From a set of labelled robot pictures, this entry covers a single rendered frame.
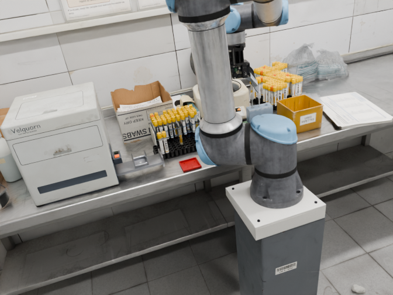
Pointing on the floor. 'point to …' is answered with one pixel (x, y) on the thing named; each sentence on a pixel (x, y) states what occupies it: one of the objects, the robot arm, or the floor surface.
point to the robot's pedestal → (279, 260)
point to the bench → (51, 213)
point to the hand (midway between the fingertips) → (238, 95)
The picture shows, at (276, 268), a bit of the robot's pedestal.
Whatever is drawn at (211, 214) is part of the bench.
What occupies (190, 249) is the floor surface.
